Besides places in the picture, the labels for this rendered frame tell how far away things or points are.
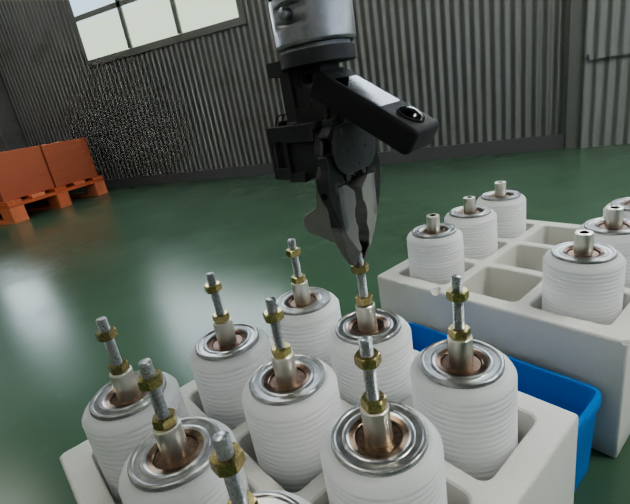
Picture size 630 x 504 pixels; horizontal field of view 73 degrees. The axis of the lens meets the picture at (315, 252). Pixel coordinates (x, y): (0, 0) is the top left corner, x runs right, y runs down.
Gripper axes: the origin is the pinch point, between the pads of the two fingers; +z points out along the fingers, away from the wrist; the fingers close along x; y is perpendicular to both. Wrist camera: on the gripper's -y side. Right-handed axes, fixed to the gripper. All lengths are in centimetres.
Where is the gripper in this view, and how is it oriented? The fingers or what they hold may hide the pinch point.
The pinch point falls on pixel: (362, 250)
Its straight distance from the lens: 45.7
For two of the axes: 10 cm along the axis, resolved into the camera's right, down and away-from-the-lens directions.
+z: 1.6, 9.3, 3.4
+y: -7.8, -0.9, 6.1
